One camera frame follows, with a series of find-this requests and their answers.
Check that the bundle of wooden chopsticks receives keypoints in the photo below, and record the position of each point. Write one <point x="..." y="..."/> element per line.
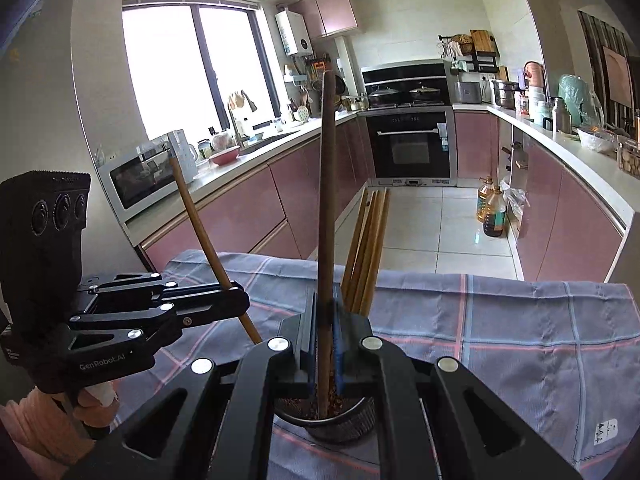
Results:
<point x="367" y="250"/>

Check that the teal kitchen appliance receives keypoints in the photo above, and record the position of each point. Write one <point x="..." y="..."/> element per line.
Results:
<point x="575" y="97"/>

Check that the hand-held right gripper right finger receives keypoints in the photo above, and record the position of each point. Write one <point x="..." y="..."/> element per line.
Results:
<point x="340" y="355"/>

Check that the wooden cutting board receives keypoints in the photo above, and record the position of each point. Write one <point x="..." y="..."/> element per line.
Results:
<point x="481" y="41"/>

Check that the purple bottle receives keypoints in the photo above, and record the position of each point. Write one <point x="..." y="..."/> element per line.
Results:
<point x="522" y="80"/>

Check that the pink bowl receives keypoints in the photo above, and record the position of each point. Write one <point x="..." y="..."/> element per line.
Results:
<point x="225" y="156"/>

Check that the kitchen window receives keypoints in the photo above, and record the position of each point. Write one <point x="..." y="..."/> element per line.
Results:
<point x="170" y="70"/>

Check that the crumpled plastic bag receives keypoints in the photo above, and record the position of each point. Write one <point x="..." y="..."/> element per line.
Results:
<point x="515" y="205"/>

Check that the pink kettle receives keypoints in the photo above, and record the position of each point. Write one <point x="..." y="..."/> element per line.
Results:
<point x="535" y="76"/>

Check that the silver countertop appliance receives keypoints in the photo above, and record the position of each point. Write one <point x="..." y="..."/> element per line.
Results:
<point x="467" y="92"/>

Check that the hanging frying pan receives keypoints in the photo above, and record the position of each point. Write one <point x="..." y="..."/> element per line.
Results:
<point x="340" y="85"/>

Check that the pink wall cabinet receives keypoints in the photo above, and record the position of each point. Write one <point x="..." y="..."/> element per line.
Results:
<point x="330" y="12"/>

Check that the grey plaid tablecloth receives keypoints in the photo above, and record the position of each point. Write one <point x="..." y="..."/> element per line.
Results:
<point x="475" y="320"/>

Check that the dark cooking oil bottle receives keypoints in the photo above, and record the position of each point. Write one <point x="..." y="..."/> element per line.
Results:
<point x="494" y="215"/>

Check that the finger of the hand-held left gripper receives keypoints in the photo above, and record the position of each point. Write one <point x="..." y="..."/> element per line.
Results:
<point x="210" y="310"/>
<point x="200" y="291"/>

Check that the steel thermos bottle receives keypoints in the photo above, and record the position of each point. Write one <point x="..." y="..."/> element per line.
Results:
<point x="561" y="116"/>

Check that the black mesh utensil holder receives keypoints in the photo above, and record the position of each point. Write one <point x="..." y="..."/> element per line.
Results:
<point x="345" y="427"/>

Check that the black wall rack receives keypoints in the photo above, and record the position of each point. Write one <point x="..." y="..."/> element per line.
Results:
<point x="480" y="62"/>

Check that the white microwave oven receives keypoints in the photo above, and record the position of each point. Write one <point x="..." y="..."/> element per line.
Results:
<point x="135" y="180"/>

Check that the clear snack jar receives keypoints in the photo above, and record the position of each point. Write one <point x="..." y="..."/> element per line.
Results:
<point x="630" y="160"/>

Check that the pink wall picture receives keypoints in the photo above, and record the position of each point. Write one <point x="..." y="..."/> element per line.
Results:
<point x="617" y="77"/>

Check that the white plastic jug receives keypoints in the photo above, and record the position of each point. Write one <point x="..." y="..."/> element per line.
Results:
<point x="184" y="157"/>

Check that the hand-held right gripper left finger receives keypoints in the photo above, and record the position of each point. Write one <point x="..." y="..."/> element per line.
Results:
<point x="314" y="350"/>

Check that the black built-in oven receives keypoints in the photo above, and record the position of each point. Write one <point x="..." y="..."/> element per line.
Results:
<point x="410" y="147"/>

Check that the pink base cabinets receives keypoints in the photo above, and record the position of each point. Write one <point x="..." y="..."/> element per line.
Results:
<point x="280" y="195"/>
<point x="560" y="220"/>

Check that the red-tipped wooden chopstick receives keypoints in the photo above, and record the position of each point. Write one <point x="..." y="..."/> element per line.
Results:
<point x="327" y="185"/>
<point x="200" y="230"/>

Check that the black range hood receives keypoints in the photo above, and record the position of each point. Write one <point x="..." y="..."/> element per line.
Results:
<point x="405" y="75"/>

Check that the stainless steel pot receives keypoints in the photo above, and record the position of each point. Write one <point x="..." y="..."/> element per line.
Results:
<point x="505" y="94"/>

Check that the black lidded wok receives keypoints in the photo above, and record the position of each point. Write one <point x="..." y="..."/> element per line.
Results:
<point x="384" y="96"/>
<point x="425" y="94"/>

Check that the yellow cooking oil bottle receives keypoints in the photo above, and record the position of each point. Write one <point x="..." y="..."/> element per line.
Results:
<point x="481" y="200"/>

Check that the white water heater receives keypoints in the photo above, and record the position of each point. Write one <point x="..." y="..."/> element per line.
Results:
<point x="295" y="34"/>

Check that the person's left hand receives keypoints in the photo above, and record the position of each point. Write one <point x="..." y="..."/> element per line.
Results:
<point x="92" y="405"/>

